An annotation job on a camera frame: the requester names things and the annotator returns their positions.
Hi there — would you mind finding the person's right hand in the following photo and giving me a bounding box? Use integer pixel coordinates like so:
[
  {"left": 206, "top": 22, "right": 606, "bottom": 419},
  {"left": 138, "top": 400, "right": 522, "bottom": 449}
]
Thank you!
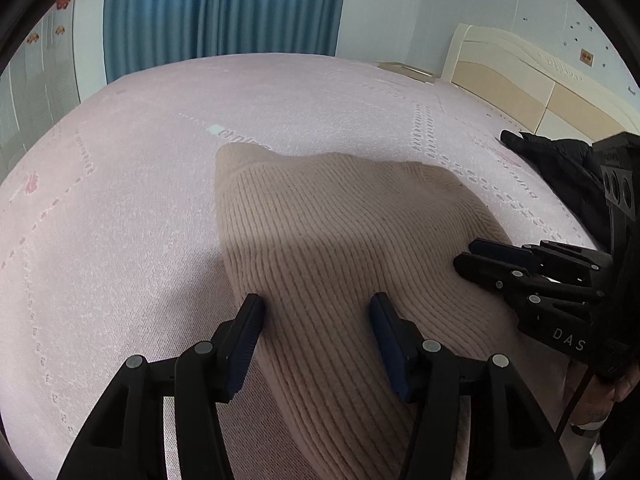
[{"left": 570, "top": 360, "right": 640, "bottom": 428}]

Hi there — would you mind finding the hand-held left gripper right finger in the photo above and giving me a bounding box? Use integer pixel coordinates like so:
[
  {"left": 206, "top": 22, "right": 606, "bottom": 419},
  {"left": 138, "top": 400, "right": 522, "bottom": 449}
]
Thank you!
[{"left": 369, "top": 292, "right": 571, "bottom": 480}]

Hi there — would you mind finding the white wardrobe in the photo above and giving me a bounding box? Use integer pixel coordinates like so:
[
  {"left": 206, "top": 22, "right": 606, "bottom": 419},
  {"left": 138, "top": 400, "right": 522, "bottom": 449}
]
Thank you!
[{"left": 0, "top": 0, "right": 108, "bottom": 171}]

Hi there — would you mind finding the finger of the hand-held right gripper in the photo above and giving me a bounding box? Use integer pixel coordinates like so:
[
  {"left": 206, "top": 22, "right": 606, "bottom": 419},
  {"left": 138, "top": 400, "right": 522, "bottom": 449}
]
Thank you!
[
  {"left": 467, "top": 238, "right": 615, "bottom": 282},
  {"left": 452, "top": 252, "right": 607, "bottom": 333}
]

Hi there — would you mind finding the blue curtain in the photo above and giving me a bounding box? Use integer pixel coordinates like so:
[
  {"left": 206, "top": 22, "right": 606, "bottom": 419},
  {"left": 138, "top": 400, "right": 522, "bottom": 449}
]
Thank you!
[{"left": 102, "top": 0, "right": 351, "bottom": 86}]

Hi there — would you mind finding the black cable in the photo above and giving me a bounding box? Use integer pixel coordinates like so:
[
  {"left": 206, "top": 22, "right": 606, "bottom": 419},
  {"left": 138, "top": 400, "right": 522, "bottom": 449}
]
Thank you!
[{"left": 552, "top": 364, "right": 593, "bottom": 441}]

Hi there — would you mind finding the cream wooden headboard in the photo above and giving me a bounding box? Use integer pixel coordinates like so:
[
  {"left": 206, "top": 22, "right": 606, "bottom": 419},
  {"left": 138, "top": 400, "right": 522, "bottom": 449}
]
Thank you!
[{"left": 440, "top": 22, "right": 640, "bottom": 151}]

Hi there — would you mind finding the black garment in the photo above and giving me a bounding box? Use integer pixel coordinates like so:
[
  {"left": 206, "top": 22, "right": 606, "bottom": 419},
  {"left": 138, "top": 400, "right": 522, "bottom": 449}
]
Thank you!
[{"left": 500, "top": 129, "right": 618, "bottom": 256}]

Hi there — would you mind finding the beige knit sweater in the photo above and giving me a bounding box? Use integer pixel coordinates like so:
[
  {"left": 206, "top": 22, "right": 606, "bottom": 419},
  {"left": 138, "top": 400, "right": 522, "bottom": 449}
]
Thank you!
[{"left": 214, "top": 142, "right": 576, "bottom": 480}]

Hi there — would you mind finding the pink patterned bed cover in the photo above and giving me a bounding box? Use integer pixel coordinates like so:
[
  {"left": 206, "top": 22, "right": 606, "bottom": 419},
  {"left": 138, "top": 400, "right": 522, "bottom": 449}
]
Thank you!
[{"left": 0, "top": 52, "right": 601, "bottom": 480}]

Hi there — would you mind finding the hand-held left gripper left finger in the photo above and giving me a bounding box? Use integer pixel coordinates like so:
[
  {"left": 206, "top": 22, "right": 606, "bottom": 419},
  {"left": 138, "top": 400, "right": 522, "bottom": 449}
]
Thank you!
[{"left": 57, "top": 294, "right": 266, "bottom": 480}]

